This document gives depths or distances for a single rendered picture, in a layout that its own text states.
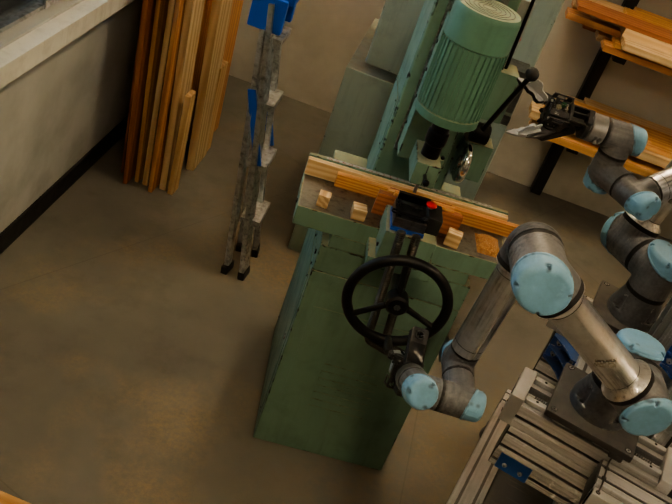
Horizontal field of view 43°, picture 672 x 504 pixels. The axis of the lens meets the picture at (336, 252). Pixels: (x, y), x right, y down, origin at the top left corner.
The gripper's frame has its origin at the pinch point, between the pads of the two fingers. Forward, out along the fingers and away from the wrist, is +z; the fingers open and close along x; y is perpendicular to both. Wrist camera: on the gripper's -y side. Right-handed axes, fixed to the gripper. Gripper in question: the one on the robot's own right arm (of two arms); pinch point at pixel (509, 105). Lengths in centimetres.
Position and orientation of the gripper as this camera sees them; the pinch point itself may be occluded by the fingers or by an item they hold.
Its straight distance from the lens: 222.4
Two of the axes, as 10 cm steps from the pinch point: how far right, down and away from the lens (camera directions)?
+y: 1.7, -2.2, -9.6
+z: -9.6, -2.8, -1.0
